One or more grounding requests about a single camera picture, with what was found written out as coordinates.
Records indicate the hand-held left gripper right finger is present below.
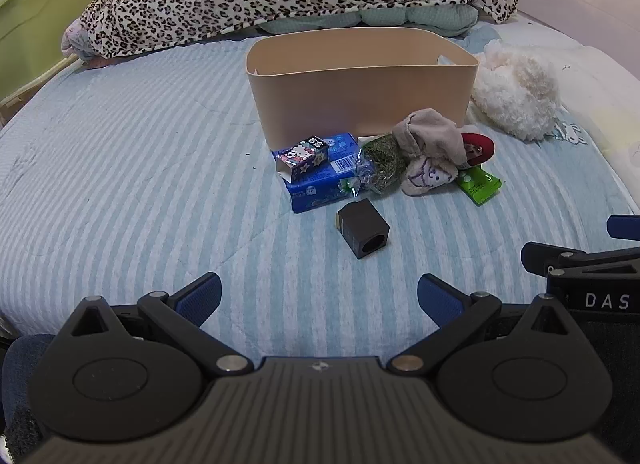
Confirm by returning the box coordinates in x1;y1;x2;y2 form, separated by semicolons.
390;274;581;375

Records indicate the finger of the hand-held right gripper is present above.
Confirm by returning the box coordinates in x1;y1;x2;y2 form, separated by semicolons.
606;215;640;243
520;242;640;277

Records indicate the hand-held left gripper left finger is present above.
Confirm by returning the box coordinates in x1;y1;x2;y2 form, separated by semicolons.
60;272;253;376

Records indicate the green snack packet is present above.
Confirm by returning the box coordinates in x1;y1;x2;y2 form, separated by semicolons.
455;166;502;206

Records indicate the black square box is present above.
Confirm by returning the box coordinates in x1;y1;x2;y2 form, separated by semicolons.
336;198;390;259

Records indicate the white printed sock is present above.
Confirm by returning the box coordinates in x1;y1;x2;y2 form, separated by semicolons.
400;154;458;197

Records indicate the red and white pouch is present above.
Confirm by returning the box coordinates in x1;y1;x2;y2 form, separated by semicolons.
459;133;496;168

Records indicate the striped blue bed sheet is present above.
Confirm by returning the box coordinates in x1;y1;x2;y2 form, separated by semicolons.
0;18;640;345

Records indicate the clear bag of green herbs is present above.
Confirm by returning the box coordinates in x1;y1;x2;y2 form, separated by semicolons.
340;136;407;199

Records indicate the blue toothpaste box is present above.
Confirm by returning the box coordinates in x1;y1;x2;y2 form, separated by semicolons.
272;132;363;215

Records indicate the beige sock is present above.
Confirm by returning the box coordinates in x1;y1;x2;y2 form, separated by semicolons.
391;108;468;165

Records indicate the white fluffy plush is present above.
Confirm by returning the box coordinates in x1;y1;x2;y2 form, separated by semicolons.
470;38;562;142

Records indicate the cartoon print small box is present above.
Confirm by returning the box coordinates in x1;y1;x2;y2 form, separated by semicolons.
274;135;331;183

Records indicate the person's left leg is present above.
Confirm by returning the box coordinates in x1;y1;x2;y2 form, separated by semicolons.
1;334;57;457

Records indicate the beige storage bin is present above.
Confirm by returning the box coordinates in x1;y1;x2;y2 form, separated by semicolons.
245;27;479;151

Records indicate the teal quilted pillow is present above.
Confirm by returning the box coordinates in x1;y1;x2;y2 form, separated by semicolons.
260;4;481;38

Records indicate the green headboard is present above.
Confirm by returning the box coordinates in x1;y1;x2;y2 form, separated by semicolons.
0;0;96;110

